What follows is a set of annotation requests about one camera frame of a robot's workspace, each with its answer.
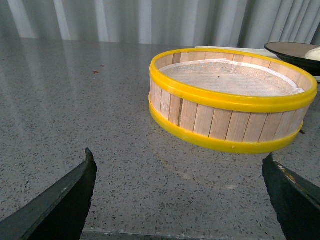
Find white mesh steamer liner cloth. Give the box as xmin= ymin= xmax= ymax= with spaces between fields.
xmin=159 ymin=58 xmax=304 ymax=97

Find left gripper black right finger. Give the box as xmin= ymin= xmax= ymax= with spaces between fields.
xmin=262 ymin=153 xmax=320 ymax=240

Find wooden steamer basket yellow rims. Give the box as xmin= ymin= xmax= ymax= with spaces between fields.
xmin=148 ymin=48 xmax=318 ymax=154

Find brown plate with black rim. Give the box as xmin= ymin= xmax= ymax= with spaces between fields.
xmin=264 ymin=42 xmax=320 ymax=77

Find white rectangular tray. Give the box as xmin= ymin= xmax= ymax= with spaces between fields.
xmin=195 ymin=45 xmax=320 ymax=83

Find white steamed bun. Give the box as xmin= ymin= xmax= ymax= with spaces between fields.
xmin=304 ymin=47 xmax=320 ymax=61

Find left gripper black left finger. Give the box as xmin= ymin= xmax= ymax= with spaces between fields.
xmin=0 ymin=148 xmax=97 ymax=240

